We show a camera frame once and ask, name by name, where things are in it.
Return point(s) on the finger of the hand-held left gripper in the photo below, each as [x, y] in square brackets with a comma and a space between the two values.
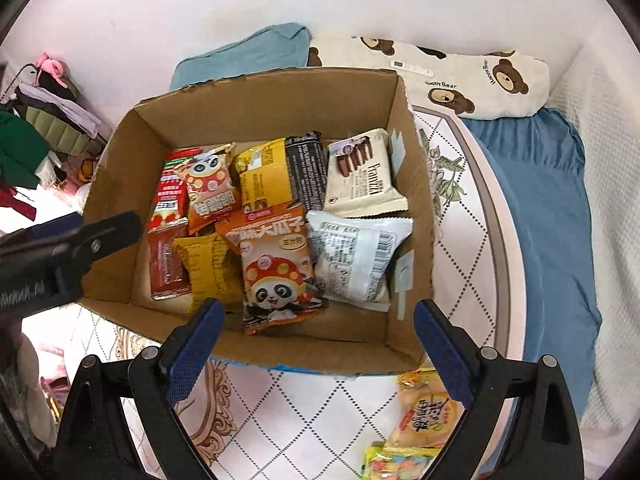
[52, 222]
[100, 240]

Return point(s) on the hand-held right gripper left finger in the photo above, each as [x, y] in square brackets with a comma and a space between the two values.
[192, 350]

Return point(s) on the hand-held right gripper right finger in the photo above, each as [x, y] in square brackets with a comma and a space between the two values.
[445, 350]

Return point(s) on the brown snack packet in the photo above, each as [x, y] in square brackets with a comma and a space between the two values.
[167, 260]

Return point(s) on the small yellow snack packet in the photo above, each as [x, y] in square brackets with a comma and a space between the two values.
[210, 272]

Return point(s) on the red snack packet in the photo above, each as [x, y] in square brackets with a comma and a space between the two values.
[167, 195]

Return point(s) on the panda packet with mushroom hat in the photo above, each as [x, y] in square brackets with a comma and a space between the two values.
[275, 275]

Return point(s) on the panda packet with orange base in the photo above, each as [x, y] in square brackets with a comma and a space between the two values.
[210, 185]

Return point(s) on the silver white snack packet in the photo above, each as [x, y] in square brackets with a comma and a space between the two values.
[350, 255]

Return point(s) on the large yellow black packet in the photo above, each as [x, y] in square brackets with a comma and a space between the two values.
[280, 175]

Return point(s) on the white wafer packet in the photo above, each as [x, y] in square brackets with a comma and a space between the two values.
[365, 175]

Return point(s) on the cardboard box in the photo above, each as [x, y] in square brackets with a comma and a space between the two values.
[250, 105]

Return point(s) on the pile of mixed clothes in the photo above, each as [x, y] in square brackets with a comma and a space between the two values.
[65, 170]

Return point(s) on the yellow rice cracker packet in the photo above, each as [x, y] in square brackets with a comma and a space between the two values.
[425, 410]

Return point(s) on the green jacket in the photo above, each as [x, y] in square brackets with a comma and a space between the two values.
[17, 155]

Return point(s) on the olive puffer jacket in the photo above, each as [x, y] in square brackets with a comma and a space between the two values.
[60, 130]

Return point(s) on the colourful candy packet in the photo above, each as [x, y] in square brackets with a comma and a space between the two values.
[400, 462]

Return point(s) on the diamond pattern floral quilt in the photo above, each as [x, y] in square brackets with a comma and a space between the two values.
[300, 410]

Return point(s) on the blue bedsheet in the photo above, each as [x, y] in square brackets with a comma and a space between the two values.
[540, 240]

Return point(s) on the pink plush toy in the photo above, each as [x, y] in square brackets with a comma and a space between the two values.
[50, 67]

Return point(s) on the blue pillow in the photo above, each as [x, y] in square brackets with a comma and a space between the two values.
[240, 55]

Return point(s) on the white knitted blanket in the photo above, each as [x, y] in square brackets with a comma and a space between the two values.
[610, 160]

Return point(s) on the bear print pillow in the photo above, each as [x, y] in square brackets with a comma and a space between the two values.
[475, 80]

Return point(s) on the white remote control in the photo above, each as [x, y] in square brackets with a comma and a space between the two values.
[410, 66]

